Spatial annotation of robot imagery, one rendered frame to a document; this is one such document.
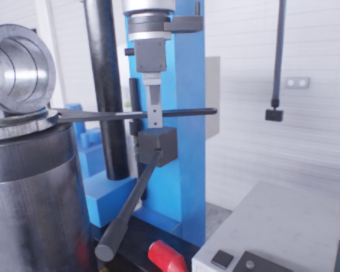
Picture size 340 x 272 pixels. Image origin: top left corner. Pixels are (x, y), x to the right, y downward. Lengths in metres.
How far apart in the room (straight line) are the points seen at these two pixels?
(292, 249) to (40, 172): 0.52
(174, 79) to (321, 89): 1.62
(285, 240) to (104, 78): 0.65
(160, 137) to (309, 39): 1.69
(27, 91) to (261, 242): 0.58
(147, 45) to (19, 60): 0.28
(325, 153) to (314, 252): 1.71
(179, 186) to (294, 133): 1.62
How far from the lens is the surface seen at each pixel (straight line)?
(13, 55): 0.59
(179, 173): 0.77
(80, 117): 0.49
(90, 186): 0.89
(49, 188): 0.49
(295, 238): 0.66
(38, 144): 0.46
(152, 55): 0.41
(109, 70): 0.80
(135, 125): 0.78
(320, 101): 2.20
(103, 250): 0.37
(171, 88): 0.70
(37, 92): 0.54
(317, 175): 2.37
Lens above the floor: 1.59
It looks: 18 degrees down
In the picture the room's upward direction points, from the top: 3 degrees counter-clockwise
